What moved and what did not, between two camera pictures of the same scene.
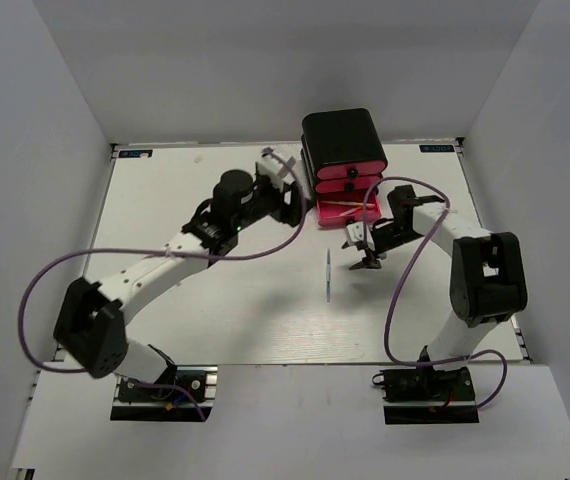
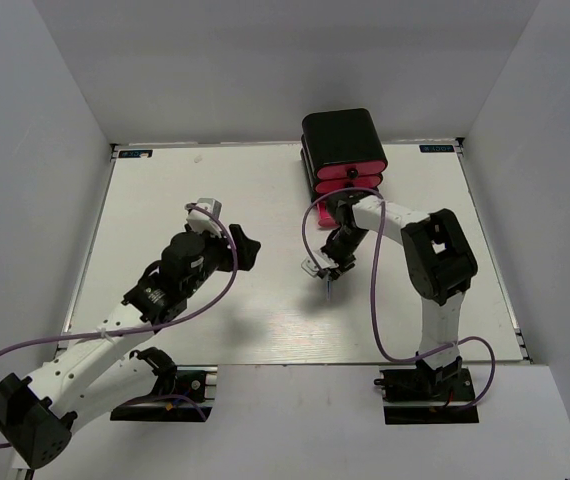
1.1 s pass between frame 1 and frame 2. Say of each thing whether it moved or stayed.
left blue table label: stayed
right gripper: moved
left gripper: moved
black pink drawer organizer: stayed
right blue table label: stayed
